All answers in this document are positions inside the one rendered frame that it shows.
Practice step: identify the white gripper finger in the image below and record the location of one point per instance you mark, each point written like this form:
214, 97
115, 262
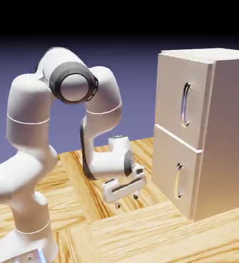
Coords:
135, 196
117, 205

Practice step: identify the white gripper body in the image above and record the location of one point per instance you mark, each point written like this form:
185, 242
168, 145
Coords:
119, 190

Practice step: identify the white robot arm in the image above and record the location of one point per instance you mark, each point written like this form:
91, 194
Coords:
28, 115

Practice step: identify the beige cabinet door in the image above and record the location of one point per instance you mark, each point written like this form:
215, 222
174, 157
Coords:
172, 98
166, 174

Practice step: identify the beige cabinet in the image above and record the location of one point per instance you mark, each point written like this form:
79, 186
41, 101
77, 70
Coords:
224, 133

